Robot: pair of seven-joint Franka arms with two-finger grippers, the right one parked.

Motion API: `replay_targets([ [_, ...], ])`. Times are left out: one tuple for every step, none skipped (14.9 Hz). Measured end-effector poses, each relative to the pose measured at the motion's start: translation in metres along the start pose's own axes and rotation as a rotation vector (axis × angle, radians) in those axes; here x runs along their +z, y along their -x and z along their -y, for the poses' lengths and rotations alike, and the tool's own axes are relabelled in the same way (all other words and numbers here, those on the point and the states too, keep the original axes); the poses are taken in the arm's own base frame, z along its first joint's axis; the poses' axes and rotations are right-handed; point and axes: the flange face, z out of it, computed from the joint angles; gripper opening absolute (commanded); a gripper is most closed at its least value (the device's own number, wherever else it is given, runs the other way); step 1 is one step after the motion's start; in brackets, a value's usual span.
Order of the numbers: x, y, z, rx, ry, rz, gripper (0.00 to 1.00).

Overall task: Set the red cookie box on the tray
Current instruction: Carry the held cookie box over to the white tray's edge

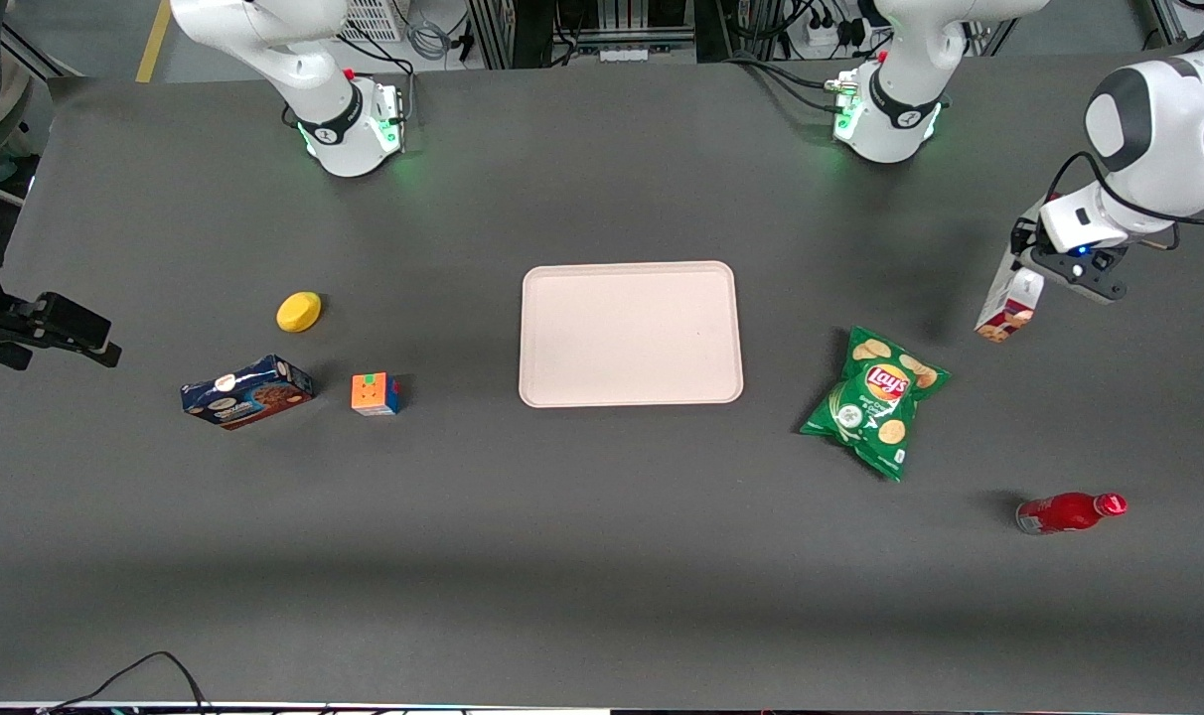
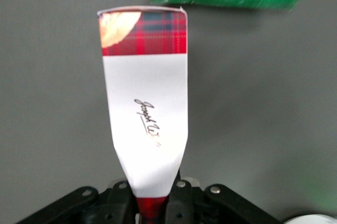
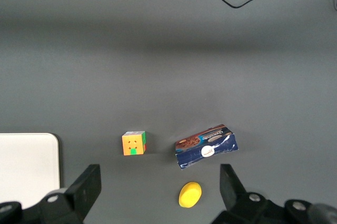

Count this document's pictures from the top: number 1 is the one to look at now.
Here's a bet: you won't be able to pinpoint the white perforated box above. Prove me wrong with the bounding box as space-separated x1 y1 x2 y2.
342 0 404 43

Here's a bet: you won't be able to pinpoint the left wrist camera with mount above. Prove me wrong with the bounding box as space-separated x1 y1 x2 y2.
1027 241 1129 305

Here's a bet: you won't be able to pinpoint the black cables at left arm base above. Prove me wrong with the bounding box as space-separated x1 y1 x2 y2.
726 55 846 112

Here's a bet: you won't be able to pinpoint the green Lays chips bag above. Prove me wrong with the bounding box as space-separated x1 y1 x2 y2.
799 326 951 484

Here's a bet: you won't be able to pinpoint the white power strip with plugs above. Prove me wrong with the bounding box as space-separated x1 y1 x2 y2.
806 15 866 51

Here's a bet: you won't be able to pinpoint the red tartan cookie box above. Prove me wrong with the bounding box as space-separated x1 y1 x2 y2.
975 204 1046 345

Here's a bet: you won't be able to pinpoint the red aluminium bottle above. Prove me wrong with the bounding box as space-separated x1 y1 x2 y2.
1015 492 1129 537

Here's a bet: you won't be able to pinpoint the black cable at right arm base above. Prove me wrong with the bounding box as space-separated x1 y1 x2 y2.
339 35 419 130

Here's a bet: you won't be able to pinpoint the dark metal rack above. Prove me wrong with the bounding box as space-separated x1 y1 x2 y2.
468 0 737 69

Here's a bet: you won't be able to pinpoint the colourful puzzle cube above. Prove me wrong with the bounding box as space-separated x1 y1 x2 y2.
351 371 402 417

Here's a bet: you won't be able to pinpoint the grey coiled cable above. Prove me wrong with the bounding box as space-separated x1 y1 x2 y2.
406 18 451 61

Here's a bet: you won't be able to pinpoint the black cable at table edge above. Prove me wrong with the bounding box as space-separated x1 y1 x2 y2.
41 650 211 715

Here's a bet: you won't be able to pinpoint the beige plastic tray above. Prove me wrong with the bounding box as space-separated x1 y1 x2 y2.
519 260 745 409

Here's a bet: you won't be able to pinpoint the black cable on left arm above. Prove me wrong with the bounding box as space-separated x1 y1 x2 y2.
1045 151 1204 251

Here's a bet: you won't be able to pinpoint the blue cookie box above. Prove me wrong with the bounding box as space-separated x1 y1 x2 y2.
180 355 316 431

